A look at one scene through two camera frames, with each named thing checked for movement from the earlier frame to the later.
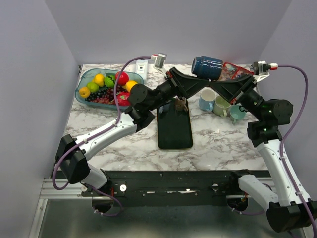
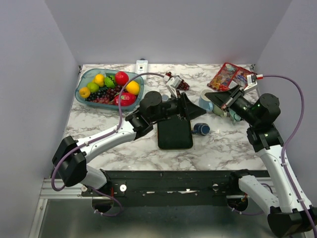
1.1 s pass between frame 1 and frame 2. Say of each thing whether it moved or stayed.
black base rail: stayed
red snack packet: stayed
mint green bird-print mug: stayed
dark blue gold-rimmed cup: moved
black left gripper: moved
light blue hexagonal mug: stayed
